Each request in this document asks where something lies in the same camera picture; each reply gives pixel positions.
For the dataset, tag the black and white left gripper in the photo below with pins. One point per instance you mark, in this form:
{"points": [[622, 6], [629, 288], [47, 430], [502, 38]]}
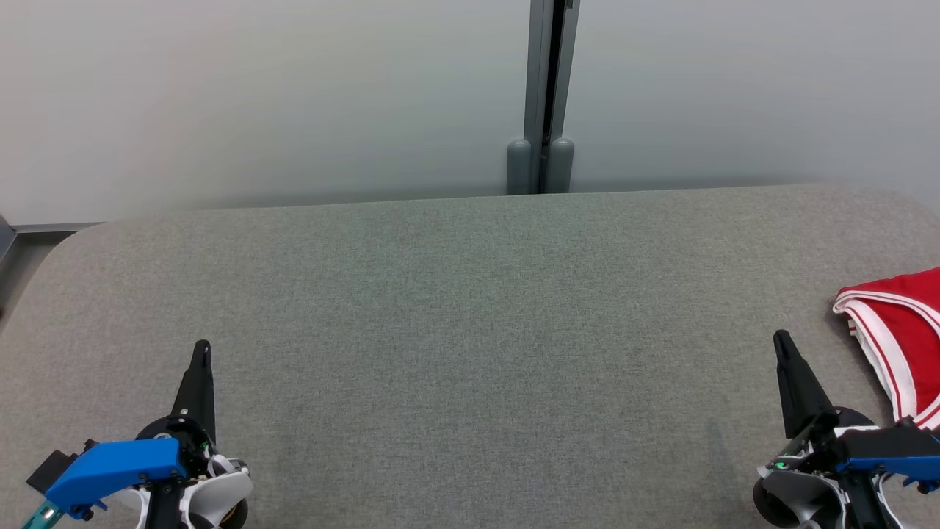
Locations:
{"points": [[200, 454]]}

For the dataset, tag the grey fabric covered table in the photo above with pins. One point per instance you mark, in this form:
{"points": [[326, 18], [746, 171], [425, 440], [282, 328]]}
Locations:
{"points": [[477, 330]]}

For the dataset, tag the red shorts with white trim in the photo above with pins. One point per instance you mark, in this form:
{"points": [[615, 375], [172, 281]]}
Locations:
{"points": [[910, 323]]}

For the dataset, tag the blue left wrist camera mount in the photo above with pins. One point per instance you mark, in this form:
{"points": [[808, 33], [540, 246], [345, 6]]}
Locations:
{"points": [[110, 466]]}

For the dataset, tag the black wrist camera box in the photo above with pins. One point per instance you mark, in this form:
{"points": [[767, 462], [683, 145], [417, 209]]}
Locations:
{"points": [[881, 441], [51, 466]]}

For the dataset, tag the grey metal partition post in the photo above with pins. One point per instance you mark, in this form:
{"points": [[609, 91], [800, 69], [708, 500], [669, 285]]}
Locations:
{"points": [[547, 70]]}

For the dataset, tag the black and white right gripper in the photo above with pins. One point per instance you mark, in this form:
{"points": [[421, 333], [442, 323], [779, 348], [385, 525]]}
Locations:
{"points": [[797, 499]]}

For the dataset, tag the grey cylindrical post foot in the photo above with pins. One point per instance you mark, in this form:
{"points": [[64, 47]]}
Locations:
{"points": [[518, 167], [560, 166]]}

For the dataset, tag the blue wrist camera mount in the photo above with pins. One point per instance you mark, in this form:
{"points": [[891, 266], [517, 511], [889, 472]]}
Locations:
{"points": [[110, 466], [888, 467]]}

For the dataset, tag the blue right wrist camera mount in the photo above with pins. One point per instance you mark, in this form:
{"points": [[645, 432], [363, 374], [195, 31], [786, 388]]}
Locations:
{"points": [[888, 467]]}

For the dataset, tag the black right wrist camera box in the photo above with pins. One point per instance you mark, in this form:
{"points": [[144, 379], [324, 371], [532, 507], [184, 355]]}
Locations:
{"points": [[881, 441]]}

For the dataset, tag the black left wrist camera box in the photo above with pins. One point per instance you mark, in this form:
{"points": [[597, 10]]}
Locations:
{"points": [[51, 466]]}

